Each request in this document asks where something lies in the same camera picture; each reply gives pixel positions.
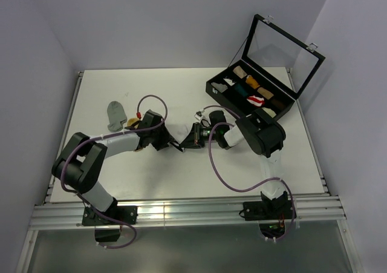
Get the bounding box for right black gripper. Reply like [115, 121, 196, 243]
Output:
[180, 122, 219, 149]

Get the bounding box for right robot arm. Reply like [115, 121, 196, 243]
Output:
[178, 108, 290, 219]

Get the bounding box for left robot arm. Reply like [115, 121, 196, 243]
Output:
[51, 110, 175, 224]

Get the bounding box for mustard yellow sock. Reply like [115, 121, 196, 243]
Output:
[126, 117, 141, 130]

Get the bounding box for grey white rolled sock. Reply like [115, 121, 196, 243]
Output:
[211, 82, 228, 94]

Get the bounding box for teal rolled sock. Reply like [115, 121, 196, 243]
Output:
[234, 84, 249, 97]

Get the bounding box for white black rolled sock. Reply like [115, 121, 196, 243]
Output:
[224, 78, 235, 86]

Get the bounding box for red white striped sock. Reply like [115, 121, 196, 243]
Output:
[247, 96, 265, 107]

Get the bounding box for cream rolled sock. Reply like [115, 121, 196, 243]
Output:
[262, 107, 276, 118]

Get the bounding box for orange rolled sock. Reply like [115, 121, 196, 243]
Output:
[246, 75, 261, 90]

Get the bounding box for beige rolled sock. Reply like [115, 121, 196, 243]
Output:
[233, 66, 247, 79]

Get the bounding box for tan rolled sock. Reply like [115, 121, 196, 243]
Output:
[257, 87, 274, 100]

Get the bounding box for brown rolled sock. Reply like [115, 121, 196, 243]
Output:
[271, 99, 286, 110]

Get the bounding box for black compartment box with lid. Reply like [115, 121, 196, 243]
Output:
[206, 14, 325, 119]

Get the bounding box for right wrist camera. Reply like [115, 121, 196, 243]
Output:
[195, 110, 204, 122]

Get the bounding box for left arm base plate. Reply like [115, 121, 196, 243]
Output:
[82, 206, 138, 226]

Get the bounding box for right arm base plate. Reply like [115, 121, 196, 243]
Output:
[242, 200, 297, 221]

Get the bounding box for aluminium frame rail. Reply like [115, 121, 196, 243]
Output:
[28, 196, 346, 231]

